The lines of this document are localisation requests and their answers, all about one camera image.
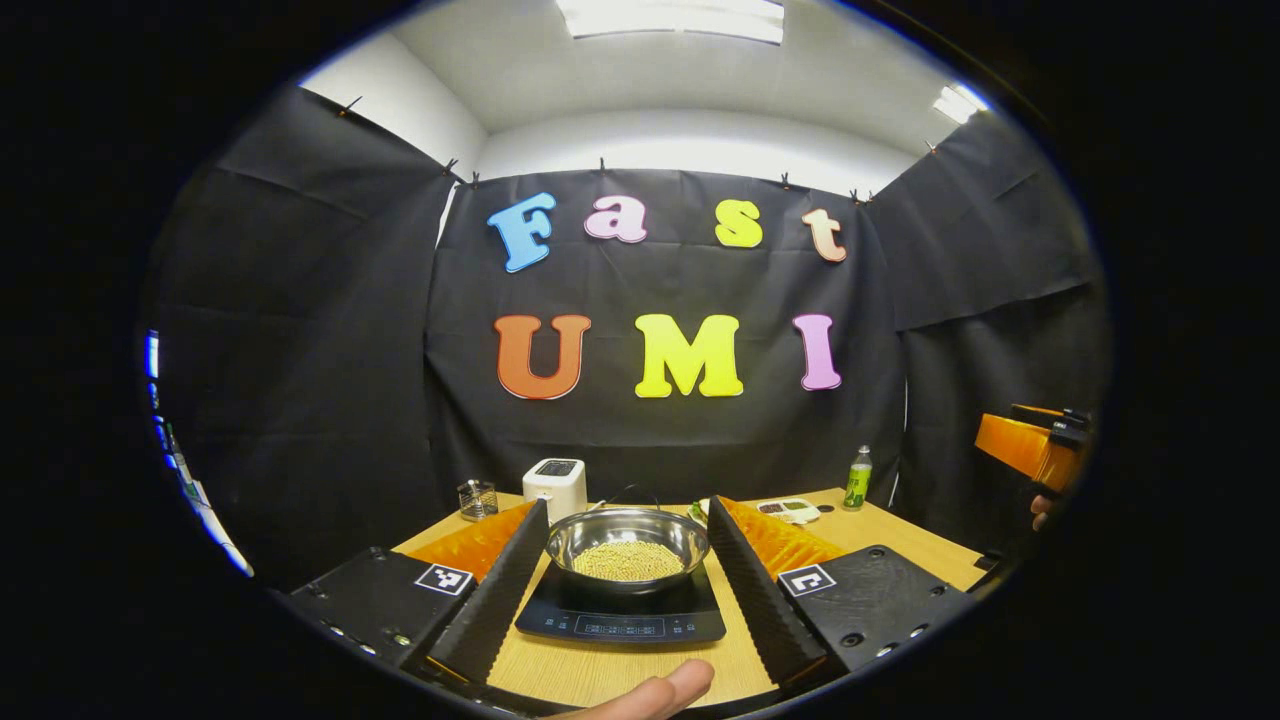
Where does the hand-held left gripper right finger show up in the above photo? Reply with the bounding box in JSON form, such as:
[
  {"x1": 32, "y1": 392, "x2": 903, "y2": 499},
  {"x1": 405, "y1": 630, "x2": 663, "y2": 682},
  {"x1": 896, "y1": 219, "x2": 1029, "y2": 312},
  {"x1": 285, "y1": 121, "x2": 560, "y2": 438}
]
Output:
[{"x1": 706, "y1": 495, "x2": 979, "y2": 691}]

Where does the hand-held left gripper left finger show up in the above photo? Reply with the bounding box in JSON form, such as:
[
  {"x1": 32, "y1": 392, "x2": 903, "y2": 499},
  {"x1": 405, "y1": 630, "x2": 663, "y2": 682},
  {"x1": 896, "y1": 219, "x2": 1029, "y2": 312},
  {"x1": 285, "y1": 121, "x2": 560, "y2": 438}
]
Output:
[{"x1": 278, "y1": 498, "x2": 551, "y2": 691}]

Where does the stainless steel pot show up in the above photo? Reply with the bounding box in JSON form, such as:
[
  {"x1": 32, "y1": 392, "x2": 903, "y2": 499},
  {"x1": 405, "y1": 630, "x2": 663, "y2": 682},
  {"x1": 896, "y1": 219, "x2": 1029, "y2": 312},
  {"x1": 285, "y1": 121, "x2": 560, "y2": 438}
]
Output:
[{"x1": 545, "y1": 507, "x2": 712, "y2": 597}]

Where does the black induction cooktop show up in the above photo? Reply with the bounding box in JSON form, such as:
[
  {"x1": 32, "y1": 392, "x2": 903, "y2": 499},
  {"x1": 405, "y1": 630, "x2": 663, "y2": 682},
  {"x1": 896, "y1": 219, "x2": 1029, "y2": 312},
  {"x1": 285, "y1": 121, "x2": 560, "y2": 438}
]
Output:
[{"x1": 514, "y1": 560, "x2": 728, "y2": 646}]

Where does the white divided grain tray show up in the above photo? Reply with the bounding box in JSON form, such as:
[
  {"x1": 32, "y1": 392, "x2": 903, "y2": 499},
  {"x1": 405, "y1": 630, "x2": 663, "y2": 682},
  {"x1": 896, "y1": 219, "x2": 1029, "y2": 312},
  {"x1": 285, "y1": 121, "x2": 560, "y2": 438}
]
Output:
[{"x1": 755, "y1": 497, "x2": 821, "y2": 526}]

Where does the white toaster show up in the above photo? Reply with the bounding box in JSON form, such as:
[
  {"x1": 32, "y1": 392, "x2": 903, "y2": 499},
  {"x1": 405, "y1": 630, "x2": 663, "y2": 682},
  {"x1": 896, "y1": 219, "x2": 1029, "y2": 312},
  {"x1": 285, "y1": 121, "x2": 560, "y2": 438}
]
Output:
[{"x1": 522, "y1": 457, "x2": 589, "y2": 525}]

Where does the pile of soybeans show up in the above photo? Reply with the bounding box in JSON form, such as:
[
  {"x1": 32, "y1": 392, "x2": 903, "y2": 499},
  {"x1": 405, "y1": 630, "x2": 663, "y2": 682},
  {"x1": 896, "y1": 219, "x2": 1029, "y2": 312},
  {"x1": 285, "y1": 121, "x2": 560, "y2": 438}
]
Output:
[{"x1": 570, "y1": 540, "x2": 687, "y2": 583}]

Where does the green drink bottle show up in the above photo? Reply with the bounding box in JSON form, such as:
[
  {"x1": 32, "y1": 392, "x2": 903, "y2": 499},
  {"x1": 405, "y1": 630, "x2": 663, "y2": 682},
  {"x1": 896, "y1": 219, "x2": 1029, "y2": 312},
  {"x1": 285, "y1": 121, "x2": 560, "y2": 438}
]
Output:
[{"x1": 842, "y1": 445, "x2": 874, "y2": 512}]

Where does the black backdrop cloth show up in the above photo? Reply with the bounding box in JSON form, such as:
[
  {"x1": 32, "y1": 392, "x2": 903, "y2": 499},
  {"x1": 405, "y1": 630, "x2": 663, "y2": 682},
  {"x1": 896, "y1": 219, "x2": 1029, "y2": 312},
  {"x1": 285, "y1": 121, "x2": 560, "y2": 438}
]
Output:
[{"x1": 140, "y1": 85, "x2": 1111, "y2": 591}]

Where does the small ceiling light panel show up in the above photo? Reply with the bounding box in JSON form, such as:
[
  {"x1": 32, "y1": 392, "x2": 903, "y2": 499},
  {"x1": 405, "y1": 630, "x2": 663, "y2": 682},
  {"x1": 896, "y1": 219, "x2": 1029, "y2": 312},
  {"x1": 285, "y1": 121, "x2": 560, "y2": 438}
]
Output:
[{"x1": 932, "y1": 82, "x2": 991, "y2": 126}]

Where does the large ceiling light panel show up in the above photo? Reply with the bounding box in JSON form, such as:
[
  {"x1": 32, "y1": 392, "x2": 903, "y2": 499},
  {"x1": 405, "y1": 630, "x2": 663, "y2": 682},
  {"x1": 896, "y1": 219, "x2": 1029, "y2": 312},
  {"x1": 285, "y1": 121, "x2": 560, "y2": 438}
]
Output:
[{"x1": 555, "y1": 0, "x2": 786, "y2": 46}]

